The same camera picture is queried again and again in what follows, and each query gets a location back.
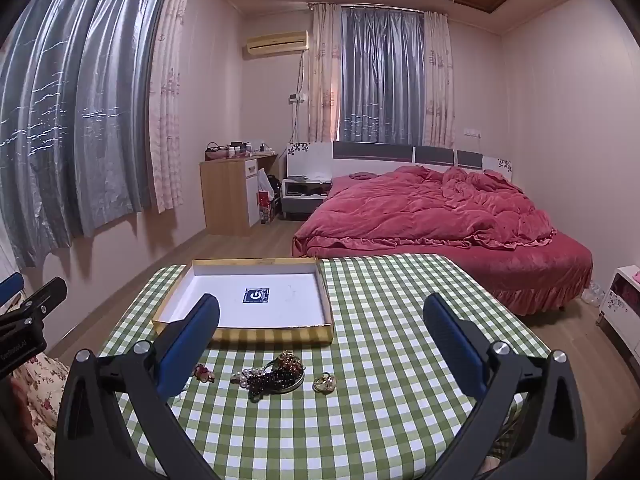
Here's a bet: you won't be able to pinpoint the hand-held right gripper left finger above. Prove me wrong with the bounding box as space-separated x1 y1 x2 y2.
54 292 223 480

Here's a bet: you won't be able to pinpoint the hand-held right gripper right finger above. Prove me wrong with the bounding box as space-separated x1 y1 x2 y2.
422 292 588 480

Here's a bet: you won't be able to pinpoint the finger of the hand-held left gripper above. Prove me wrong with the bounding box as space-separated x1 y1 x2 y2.
0 272 24 307
14 277 68 325

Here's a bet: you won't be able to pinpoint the pearl bracelet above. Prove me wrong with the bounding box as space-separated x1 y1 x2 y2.
231 367 271 389

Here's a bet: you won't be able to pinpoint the shallow cardboard box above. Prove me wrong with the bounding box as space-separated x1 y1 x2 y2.
151 258 335 347

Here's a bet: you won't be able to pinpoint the gold ornament brooch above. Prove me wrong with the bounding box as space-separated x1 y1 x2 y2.
272 351 306 374

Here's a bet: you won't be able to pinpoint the floral cloth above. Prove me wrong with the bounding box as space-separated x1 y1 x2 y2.
9 352 71 476

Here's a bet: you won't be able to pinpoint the green checkered tablecloth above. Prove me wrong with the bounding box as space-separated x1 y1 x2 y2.
97 254 551 480

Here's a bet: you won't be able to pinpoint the round red bed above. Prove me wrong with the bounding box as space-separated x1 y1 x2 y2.
292 166 594 317

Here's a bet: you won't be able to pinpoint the clear plastic bottles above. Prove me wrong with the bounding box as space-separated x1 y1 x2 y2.
581 280 606 307

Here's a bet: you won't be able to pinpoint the red duvet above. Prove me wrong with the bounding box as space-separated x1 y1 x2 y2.
292 166 557 252

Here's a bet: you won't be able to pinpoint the wooden desk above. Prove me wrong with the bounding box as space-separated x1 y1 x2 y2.
199 152 279 236

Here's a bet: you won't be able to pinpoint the white floral cabinet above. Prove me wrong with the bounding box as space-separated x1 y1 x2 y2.
597 265 640 367

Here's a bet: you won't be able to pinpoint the white plastic bag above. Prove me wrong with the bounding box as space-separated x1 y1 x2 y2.
256 169 275 202

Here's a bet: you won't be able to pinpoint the white nightstand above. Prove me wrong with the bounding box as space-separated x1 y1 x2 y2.
280 177 332 220

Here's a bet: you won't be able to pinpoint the large grey curtain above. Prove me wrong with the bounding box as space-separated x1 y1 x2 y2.
0 0 177 269

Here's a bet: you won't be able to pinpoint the pink patterned sheer curtain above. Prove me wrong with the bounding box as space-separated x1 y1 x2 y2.
422 11 456 150
147 0 202 214
307 3 344 144

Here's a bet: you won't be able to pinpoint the white and grey headboard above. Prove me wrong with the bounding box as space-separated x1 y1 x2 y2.
286 141 514 182

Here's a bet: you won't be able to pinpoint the small grey window curtain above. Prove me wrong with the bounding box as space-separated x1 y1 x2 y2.
340 6 426 147

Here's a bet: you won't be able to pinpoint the air conditioner pipe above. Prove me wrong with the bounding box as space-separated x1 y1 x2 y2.
290 52 307 144

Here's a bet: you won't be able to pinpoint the white air conditioner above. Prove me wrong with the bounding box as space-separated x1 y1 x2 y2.
244 31 309 57

